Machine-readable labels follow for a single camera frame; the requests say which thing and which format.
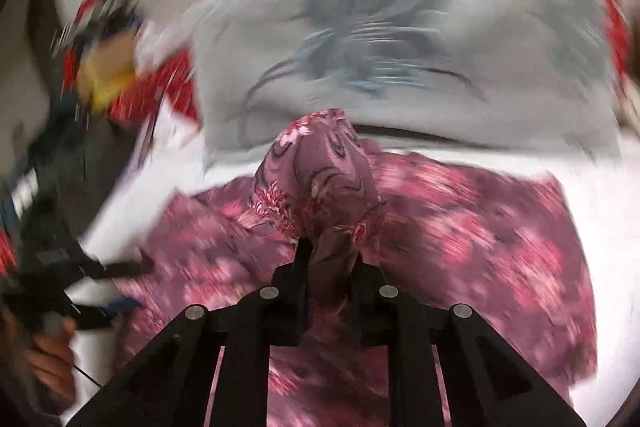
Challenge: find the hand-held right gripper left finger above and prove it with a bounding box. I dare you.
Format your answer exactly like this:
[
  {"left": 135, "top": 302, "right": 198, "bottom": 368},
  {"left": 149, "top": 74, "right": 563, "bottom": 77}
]
[{"left": 65, "top": 238, "right": 314, "bottom": 427}]

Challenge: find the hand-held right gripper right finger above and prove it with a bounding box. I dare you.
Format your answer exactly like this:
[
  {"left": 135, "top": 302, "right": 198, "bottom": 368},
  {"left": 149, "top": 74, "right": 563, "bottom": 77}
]
[{"left": 347, "top": 254, "right": 588, "bottom": 427}]

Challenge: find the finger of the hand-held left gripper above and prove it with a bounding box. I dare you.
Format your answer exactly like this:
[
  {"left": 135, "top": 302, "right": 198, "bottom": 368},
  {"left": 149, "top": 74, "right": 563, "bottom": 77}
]
[
  {"left": 67, "top": 298, "right": 147, "bottom": 329},
  {"left": 77, "top": 254, "right": 157, "bottom": 282}
]

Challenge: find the purple floral cloth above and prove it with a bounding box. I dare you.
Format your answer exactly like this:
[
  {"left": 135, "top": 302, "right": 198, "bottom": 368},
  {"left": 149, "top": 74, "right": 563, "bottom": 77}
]
[{"left": 112, "top": 108, "right": 598, "bottom": 427}]

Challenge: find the person's left hand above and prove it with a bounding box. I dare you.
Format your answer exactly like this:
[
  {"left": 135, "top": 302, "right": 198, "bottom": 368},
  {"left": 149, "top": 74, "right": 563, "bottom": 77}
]
[{"left": 22, "top": 331, "right": 78, "bottom": 414}]

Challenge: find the yellow cardboard box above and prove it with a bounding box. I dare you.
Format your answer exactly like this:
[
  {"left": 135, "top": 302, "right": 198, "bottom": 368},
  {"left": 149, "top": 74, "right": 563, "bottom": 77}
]
[{"left": 75, "top": 31, "right": 143, "bottom": 114}]

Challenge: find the red patterned blanket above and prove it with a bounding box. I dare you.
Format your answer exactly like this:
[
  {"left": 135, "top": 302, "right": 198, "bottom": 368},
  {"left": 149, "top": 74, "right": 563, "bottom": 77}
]
[{"left": 65, "top": 0, "right": 635, "bottom": 130}]

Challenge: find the white quilted bed cover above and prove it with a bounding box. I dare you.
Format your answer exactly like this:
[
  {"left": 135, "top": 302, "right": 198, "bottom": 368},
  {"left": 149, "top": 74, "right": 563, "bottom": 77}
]
[{"left": 70, "top": 104, "right": 640, "bottom": 413}]

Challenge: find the grey flower-print pillow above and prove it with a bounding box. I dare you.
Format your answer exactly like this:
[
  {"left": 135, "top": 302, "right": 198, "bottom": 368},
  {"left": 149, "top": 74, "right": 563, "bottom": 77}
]
[{"left": 192, "top": 0, "right": 623, "bottom": 170}]

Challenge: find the black cable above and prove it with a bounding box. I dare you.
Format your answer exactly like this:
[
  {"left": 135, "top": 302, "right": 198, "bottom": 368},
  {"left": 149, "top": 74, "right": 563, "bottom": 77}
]
[{"left": 74, "top": 363, "right": 105, "bottom": 389}]

